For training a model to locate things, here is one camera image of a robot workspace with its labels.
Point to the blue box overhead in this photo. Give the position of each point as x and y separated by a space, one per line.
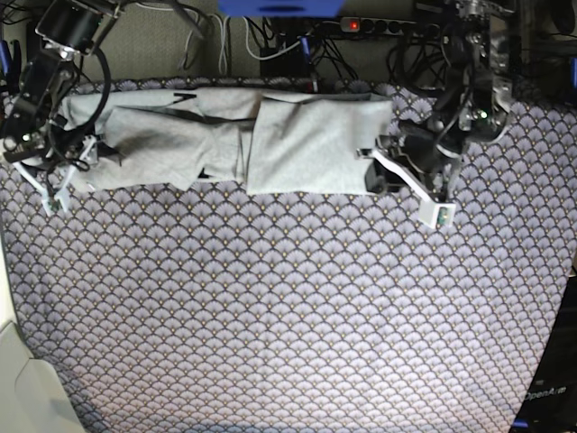
281 8

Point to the black power strip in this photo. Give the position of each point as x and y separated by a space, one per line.
386 27

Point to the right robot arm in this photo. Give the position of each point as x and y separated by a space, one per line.
68 30

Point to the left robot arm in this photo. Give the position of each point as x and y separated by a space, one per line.
465 58

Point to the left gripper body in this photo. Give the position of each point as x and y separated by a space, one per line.
436 164

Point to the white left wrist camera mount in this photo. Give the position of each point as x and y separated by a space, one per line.
431 213

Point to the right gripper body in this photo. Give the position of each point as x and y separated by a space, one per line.
37 129

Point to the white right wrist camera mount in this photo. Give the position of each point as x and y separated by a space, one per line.
53 179

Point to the beige plastic furniture corner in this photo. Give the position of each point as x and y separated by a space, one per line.
32 396

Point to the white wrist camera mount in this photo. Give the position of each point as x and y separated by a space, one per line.
431 213
53 179

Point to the black power adapter box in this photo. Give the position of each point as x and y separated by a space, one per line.
292 64

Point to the black box OpenArm label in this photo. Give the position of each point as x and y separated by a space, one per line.
550 403

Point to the fan-patterned grey tablecloth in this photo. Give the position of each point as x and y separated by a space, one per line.
208 310

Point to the light grey T-shirt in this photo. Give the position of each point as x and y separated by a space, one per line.
270 141

